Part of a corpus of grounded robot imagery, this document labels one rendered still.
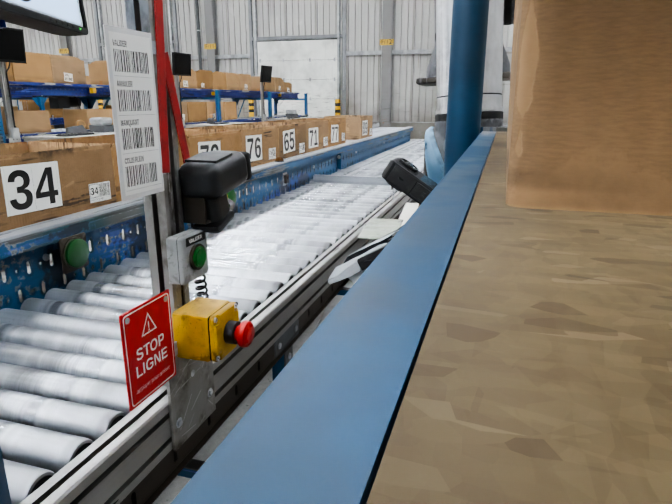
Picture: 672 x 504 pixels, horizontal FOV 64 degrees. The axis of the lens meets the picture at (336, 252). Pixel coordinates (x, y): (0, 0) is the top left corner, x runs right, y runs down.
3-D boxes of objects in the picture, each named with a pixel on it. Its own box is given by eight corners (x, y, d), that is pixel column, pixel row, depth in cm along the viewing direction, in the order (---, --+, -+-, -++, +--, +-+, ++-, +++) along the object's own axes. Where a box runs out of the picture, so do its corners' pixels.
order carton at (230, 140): (192, 185, 189) (188, 135, 184) (121, 181, 197) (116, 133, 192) (243, 171, 225) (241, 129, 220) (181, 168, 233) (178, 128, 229)
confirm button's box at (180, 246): (187, 286, 74) (183, 239, 73) (168, 284, 75) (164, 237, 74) (212, 272, 81) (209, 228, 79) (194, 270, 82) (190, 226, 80)
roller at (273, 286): (283, 306, 126) (283, 286, 125) (98, 285, 141) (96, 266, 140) (291, 299, 131) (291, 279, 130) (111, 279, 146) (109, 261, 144)
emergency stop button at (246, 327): (246, 353, 76) (244, 327, 75) (218, 349, 77) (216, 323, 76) (258, 341, 80) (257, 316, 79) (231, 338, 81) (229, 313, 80)
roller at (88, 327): (214, 370, 96) (212, 344, 95) (-12, 334, 111) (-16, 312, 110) (227, 357, 101) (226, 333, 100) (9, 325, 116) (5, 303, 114)
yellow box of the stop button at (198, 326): (227, 366, 76) (224, 319, 74) (173, 358, 78) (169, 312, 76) (269, 326, 89) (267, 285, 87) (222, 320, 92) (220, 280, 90)
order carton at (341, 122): (329, 148, 333) (328, 120, 329) (284, 147, 341) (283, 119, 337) (346, 143, 369) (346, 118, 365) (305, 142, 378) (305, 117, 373)
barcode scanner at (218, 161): (259, 209, 87) (252, 144, 83) (224, 236, 77) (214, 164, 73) (222, 207, 89) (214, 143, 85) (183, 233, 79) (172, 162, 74)
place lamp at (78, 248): (71, 271, 128) (67, 242, 126) (67, 271, 128) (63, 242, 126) (92, 263, 134) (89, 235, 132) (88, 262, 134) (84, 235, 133)
